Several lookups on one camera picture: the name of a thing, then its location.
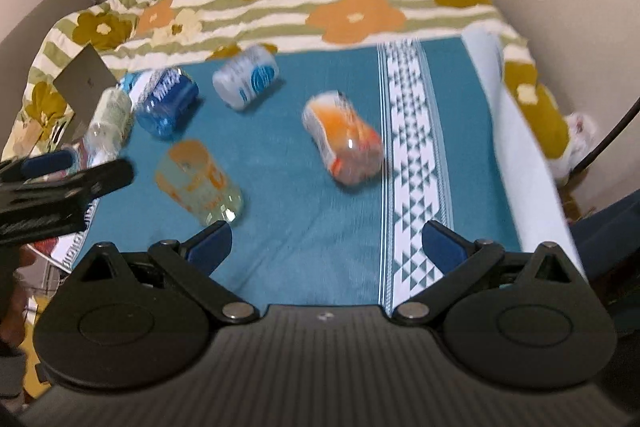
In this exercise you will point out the teal blanket with white pattern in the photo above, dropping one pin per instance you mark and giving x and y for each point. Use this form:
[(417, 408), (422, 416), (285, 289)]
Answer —
[(300, 217)]

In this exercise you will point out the white fluffy cloth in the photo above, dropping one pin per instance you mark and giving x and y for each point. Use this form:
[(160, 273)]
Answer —
[(580, 129)]

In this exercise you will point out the grey laptop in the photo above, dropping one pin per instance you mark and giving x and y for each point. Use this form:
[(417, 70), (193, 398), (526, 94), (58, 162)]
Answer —
[(82, 82)]

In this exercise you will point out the dark blue cloth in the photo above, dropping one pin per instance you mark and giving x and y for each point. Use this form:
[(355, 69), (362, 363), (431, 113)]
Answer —
[(615, 237)]

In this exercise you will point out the grey headboard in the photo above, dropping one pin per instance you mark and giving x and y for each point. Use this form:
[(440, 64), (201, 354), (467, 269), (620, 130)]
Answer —
[(40, 12)]

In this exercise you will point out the white printed paper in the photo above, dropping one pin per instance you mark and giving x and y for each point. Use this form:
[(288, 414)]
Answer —
[(67, 254)]

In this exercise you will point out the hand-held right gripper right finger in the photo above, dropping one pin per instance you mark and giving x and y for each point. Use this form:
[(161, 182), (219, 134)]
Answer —
[(442, 248)]

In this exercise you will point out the white bed sheet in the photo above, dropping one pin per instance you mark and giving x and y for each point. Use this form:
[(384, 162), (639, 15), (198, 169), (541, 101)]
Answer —
[(520, 167)]

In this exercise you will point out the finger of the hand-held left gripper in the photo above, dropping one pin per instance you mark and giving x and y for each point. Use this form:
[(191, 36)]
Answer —
[(47, 164), (100, 179)]

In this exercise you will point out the person's left hand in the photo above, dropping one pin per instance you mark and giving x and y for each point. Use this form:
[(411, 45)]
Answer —
[(11, 314)]

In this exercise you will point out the yellow orange label bottle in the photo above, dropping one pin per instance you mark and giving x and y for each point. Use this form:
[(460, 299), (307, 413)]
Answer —
[(200, 184)]

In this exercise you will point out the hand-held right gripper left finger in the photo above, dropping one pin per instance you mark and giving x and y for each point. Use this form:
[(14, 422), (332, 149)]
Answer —
[(212, 247)]

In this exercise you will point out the white blue print plastic cup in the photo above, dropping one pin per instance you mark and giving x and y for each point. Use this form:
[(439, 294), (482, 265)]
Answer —
[(245, 77)]

